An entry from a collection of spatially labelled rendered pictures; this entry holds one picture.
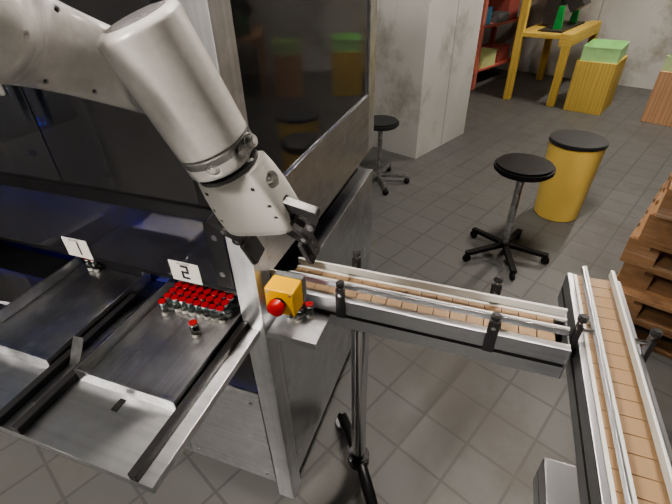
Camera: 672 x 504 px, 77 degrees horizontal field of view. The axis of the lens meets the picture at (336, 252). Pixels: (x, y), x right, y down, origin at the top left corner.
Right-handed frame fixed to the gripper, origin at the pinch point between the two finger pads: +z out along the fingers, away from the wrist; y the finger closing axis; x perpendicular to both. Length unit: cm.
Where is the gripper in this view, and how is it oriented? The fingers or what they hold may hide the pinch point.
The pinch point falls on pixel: (283, 252)
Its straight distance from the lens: 58.8
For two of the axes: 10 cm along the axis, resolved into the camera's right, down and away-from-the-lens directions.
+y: -9.0, 0.1, 4.4
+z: 3.4, 6.7, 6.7
